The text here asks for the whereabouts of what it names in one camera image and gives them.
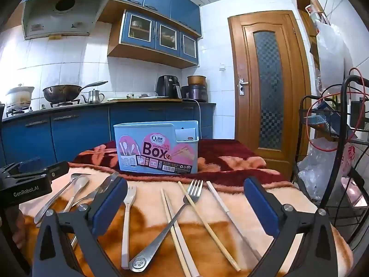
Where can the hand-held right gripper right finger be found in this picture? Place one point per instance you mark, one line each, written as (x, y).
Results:
(261, 207)

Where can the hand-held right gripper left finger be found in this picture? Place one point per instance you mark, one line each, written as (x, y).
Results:
(111, 205)

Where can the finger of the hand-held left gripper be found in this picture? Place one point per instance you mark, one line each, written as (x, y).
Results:
(54, 170)
(28, 165)

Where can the white chopstick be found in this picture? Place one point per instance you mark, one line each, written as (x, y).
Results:
(225, 207)

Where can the steel fork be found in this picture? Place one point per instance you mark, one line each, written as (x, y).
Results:
(139, 263)

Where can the blue plastic utensil box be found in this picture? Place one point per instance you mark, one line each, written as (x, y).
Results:
(155, 138)

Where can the blue kitchen base cabinets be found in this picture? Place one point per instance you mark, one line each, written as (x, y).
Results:
(80, 132)

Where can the white cooking pot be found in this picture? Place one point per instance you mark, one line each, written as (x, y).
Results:
(18, 98)

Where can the red and orange printed blanket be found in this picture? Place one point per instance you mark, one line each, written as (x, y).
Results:
(199, 236)

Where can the gas stove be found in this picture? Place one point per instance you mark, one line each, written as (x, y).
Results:
(66, 103)

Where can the wooden door with glass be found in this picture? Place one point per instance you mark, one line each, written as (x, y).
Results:
(248, 138)

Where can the clear plastic bag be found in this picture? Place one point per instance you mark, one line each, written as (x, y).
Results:
(317, 164)

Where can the black wok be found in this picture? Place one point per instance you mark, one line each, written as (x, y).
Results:
(62, 92)

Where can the steel kettle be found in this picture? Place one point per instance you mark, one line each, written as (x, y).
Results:
(93, 97)

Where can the pink printed plastic bag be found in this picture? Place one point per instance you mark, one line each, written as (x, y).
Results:
(350, 158)

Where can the black air fryer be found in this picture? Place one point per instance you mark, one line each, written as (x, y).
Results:
(167, 88)

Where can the dark rice cooker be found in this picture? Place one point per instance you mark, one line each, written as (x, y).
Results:
(197, 93)

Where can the brown bowl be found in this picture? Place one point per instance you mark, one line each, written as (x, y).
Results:
(197, 80)

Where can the grey range hood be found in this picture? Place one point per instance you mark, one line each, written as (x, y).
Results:
(57, 20)

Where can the white hanging plastic bag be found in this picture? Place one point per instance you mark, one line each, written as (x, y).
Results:
(331, 57)

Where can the white light switch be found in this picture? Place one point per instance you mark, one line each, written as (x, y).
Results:
(222, 67)

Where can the glass-door wall cabinet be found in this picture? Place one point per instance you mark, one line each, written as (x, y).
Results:
(144, 40)

